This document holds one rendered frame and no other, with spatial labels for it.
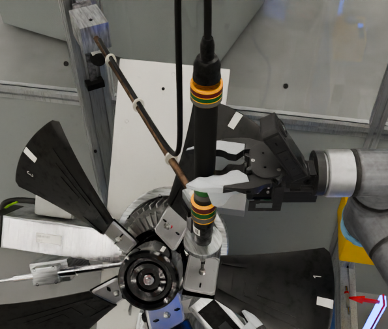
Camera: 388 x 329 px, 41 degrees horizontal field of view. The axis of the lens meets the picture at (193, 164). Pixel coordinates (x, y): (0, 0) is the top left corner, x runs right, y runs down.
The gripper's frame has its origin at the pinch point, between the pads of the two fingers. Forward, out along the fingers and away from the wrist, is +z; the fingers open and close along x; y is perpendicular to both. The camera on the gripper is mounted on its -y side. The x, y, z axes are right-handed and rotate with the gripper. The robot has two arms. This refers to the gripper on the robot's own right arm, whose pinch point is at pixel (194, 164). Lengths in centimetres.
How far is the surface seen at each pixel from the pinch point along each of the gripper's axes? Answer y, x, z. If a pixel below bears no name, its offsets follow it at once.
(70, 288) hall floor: 150, 65, 54
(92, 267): 39.4, 6.4, 21.8
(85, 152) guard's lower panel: 77, 79, 39
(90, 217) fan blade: 25.2, 9.2, 20.6
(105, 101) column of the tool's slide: 41, 63, 25
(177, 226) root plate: 23.7, 5.7, 3.0
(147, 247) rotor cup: 24.1, 1.2, 8.7
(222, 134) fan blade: 10.4, 17.7, -5.8
